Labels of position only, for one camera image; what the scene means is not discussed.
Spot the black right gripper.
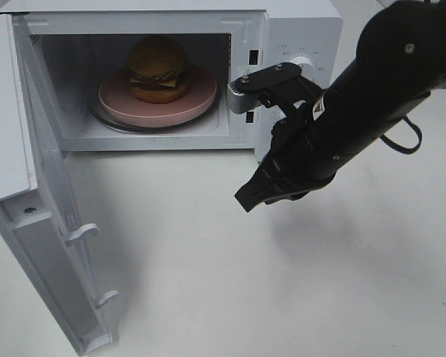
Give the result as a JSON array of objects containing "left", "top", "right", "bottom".
[{"left": 234, "top": 77, "right": 335, "bottom": 212}]

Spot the white microwave oven body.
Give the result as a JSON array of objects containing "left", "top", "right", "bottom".
[{"left": 0, "top": 1, "right": 343, "bottom": 157}]

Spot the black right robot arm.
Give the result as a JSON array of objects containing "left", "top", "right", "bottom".
[{"left": 228, "top": 1, "right": 446, "bottom": 210}]

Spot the pink round plate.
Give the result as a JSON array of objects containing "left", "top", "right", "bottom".
[{"left": 98, "top": 66, "right": 218, "bottom": 129}]

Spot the toy burger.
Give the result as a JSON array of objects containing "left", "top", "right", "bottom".
[{"left": 126, "top": 35, "right": 190, "bottom": 104}]

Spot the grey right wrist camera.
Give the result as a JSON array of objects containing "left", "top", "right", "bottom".
[{"left": 227, "top": 62, "right": 302, "bottom": 114}]

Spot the glass microwave turntable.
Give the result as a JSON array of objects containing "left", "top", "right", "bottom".
[{"left": 88, "top": 102, "right": 220, "bottom": 134}]

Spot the white microwave door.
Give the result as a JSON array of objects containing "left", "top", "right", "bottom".
[{"left": 0, "top": 14, "right": 117, "bottom": 356}]

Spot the upper white microwave knob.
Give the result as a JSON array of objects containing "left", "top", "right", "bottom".
[{"left": 289, "top": 54, "right": 317, "bottom": 75}]

